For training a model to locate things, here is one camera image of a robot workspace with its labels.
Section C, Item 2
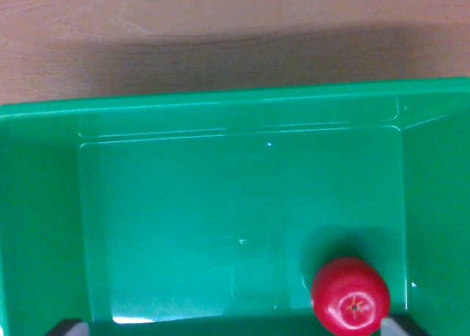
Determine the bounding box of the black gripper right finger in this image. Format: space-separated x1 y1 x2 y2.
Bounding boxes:
380 314 430 336

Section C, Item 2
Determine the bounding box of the green plastic bin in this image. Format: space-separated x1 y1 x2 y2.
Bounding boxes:
0 77 470 336

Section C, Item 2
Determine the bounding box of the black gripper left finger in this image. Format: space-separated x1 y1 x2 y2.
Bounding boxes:
43 318 90 336

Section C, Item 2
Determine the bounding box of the red toy apple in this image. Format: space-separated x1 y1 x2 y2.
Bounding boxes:
311 256 391 336

